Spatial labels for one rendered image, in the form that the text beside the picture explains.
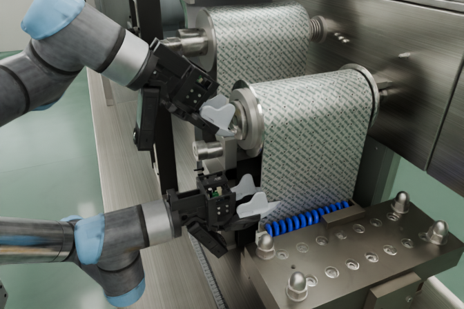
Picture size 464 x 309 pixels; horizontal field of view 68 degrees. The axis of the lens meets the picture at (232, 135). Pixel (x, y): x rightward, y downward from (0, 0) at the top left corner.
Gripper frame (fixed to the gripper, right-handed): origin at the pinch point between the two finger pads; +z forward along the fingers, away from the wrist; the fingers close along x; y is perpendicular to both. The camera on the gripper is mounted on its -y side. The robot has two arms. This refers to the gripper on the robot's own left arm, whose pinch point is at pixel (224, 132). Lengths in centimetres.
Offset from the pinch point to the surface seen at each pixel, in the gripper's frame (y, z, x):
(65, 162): -131, 35, 207
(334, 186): 3.1, 27.5, -5.6
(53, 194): -136, 30, 168
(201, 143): -5.1, -0.5, 3.4
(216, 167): -7.9, 5.4, 2.7
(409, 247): 3.4, 36.2, -21.4
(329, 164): 6.5, 21.6, -5.7
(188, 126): -20, 28, 65
